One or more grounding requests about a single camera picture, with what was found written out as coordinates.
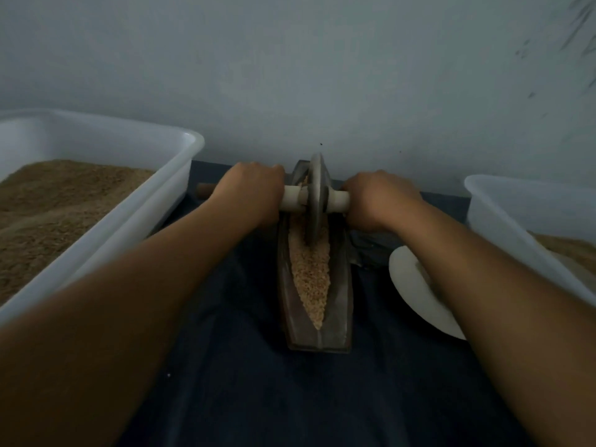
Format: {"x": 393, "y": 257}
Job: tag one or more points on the person's left hand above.
{"x": 251, "y": 192}

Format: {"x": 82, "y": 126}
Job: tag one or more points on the person's right hand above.
{"x": 377, "y": 200}

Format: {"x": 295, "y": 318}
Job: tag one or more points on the boat-shaped metal grinding trough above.
{"x": 331, "y": 332}

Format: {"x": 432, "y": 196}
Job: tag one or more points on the large brown grain heap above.
{"x": 46, "y": 223}
{"x": 570, "y": 248}

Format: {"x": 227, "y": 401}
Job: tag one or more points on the person's left forearm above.
{"x": 98, "y": 340}

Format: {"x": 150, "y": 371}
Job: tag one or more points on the person's right forearm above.
{"x": 512, "y": 330}

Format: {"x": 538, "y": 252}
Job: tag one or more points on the white round plate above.
{"x": 414, "y": 288}

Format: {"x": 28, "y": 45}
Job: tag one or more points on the white plastic tub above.
{"x": 521, "y": 239}
{"x": 140, "y": 218}

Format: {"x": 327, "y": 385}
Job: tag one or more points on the dark blue table cloth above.
{"x": 242, "y": 395}

